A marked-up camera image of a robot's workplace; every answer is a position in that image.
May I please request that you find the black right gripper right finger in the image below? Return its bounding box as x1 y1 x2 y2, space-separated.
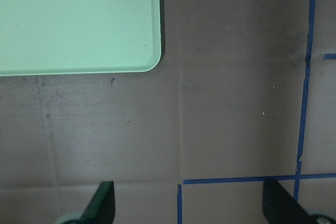
262 179 314 224

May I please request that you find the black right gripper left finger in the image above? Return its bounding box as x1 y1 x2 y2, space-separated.
79 181 116 224

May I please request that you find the light green plastic tray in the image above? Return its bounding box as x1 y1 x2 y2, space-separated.
1 0 162 76

